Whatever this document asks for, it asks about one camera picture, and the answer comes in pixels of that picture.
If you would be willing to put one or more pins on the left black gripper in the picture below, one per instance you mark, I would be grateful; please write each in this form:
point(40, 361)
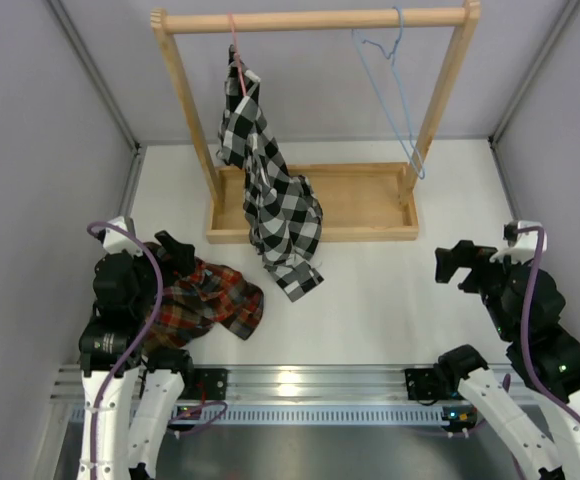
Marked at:
point(181, 254)

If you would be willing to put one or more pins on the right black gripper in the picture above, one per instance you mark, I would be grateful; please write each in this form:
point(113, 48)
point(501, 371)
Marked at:
point(463, 255)

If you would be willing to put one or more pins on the red brown plaid shirt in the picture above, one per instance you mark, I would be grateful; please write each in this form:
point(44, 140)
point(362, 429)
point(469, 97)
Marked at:
point(193, 304)

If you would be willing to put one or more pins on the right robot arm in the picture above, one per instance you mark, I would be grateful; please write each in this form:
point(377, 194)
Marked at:
point(525, 306)

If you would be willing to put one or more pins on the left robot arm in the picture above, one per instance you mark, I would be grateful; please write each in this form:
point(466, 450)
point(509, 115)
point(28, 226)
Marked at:
point(129, 396)

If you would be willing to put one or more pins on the black white checkered shirt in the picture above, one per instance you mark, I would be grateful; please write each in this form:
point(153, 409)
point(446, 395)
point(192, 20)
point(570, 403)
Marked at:
point(282, 210)

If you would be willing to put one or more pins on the wooden clothes rack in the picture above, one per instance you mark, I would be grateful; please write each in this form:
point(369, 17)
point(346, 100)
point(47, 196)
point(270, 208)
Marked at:
point(362, 202)

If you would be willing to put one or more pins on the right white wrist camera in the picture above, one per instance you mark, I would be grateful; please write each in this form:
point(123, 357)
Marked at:
point(522, 239)

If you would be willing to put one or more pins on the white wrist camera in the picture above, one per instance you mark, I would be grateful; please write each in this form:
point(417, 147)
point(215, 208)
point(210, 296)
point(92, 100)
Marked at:
point(114, 242)
point(522, 239)

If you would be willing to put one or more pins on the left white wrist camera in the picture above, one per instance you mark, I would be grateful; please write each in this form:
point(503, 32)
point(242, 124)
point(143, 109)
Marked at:
point(114, 242)

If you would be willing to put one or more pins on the blue wire hanger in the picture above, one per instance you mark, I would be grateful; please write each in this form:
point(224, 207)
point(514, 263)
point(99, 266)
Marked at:
point(407, 143)

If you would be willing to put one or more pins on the aluminium mounting rail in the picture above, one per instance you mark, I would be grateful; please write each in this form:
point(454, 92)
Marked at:
point(312, 384)

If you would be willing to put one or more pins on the slotted grey cable duct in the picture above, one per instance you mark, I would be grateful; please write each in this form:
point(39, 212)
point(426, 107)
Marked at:
point(326, 415)

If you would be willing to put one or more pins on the left aluminium frame post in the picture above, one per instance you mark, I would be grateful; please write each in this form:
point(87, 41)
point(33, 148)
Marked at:
point(137, 152)

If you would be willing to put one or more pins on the aluminium frame post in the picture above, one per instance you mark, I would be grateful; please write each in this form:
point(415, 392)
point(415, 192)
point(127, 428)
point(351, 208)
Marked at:
point(137, 152)
point(540, 57)

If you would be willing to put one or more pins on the pink wire hanger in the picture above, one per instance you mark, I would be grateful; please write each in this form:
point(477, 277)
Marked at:
point(237, 57)

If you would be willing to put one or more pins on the right aluminium frame post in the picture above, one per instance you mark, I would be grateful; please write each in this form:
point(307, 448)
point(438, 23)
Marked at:
point(540, 57)

